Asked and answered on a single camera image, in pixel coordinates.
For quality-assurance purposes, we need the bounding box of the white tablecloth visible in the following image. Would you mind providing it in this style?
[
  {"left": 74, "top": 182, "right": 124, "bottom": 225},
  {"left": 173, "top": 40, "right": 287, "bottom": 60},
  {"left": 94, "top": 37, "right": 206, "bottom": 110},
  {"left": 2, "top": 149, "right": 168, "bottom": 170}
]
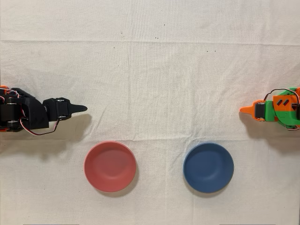
[{"left": 0, "top": 0, "right": 300, "bottom": 225}]

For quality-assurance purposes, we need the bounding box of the blue bowl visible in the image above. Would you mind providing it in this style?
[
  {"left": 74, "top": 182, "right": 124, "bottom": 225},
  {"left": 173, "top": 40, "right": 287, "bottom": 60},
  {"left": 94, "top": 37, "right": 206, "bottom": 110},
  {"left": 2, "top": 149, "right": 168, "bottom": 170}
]
[{"left": 183, "top": 142, "right": 235, "bottom": 194}]

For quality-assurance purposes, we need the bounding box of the red bowl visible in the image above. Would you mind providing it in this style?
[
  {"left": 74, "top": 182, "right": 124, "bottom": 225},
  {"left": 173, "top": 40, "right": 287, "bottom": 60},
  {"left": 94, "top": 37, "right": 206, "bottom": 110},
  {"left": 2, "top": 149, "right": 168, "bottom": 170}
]
[{"left": 83, "top": 141, "right": 137, "bottom": 193}]

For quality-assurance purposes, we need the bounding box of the orange arm servo cable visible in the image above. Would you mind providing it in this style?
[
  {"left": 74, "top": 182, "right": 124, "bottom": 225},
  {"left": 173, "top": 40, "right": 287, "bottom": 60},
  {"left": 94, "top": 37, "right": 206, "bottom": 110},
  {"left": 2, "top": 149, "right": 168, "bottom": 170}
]
[{"left": 262, "top": 88, "right": 300, "bottom": 105}]

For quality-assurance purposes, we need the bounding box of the black gripper servo cable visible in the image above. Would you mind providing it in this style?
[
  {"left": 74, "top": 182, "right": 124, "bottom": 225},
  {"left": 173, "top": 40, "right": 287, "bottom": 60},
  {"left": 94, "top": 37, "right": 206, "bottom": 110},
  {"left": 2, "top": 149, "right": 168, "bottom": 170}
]
[{"left": 20, "top": 116, "right": 59, "bottom": 136}]

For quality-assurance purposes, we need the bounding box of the black arm servo cable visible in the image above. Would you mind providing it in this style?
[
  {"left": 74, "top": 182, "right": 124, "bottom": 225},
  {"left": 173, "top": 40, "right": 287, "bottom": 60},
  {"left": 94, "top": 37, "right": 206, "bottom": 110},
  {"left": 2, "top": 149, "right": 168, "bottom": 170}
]
[{"left": 0, "top": 88, "right": 27, "bottom": 122}]

